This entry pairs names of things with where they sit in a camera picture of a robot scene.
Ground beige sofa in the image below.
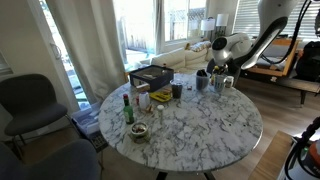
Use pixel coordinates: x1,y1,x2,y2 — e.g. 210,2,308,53
150,40,216,75

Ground white pill bottle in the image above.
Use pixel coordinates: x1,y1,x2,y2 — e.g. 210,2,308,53
224,75,235,89

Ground beige curtain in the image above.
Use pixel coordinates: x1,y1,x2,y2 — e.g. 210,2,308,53
44,0,128,104

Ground green tin can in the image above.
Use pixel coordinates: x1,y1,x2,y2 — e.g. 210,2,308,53
129,121,150,144

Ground black rounded object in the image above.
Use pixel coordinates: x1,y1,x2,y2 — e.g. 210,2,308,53
196,68,208,78

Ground black table legs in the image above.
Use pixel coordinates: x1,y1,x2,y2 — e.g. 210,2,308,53
154,170,218,180

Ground wooden bench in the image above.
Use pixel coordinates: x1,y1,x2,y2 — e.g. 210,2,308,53
248,129,296,180

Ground amber bottle yellow lid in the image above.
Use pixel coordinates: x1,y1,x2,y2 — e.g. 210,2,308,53
210,65,221,86

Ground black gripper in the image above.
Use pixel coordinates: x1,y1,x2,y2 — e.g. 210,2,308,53
217,61,242,78

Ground navy blue box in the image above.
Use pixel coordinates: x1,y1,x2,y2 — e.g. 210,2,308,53
128,64,175,93

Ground dark glass tumbler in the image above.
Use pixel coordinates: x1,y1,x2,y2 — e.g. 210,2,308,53
169,79,184,100

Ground grey upholstered chair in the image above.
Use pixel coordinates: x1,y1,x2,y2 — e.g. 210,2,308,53
0,73,69,158
0,138,101,180

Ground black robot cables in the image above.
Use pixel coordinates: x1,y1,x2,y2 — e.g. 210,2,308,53
259,0,320,66

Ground patterned throw pillow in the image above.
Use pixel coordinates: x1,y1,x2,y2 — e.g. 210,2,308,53
188,40,213,53

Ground clear plastic storage bin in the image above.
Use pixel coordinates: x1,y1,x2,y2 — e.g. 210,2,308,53
70,101,103,136

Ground yellow plate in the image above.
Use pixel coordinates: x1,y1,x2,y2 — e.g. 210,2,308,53
149,90,173,103

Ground thick black cable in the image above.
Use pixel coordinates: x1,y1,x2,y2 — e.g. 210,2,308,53
284,116,320,180

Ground black backpack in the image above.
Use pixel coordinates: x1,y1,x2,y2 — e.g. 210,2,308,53
294,40,320,83

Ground black low bench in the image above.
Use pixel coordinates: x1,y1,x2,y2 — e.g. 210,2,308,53
239,71,320,106

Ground black grid panel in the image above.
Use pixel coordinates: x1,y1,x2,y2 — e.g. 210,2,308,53
89,131,109,154

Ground white window blind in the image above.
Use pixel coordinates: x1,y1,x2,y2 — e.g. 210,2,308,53
232,0,320,43

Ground slim white bottle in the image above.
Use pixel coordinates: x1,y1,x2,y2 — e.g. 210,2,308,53
156,104,166,126

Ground white plastic bottle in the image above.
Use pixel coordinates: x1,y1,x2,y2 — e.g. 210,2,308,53
138,91,151,111

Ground white shade lamp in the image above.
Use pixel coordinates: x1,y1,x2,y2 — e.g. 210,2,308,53
200,17,216,43
215,13,230,38

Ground orange wooden frame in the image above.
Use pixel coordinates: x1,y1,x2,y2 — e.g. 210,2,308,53
248,38,300,78

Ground green glass bottle red cap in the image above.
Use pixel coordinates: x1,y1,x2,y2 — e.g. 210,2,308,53
122,93,135,125

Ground small brown snack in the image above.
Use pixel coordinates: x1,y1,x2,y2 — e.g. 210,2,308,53
144,103,156,115

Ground orange and white device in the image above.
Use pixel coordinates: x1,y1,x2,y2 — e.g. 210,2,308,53
293,138,320,180

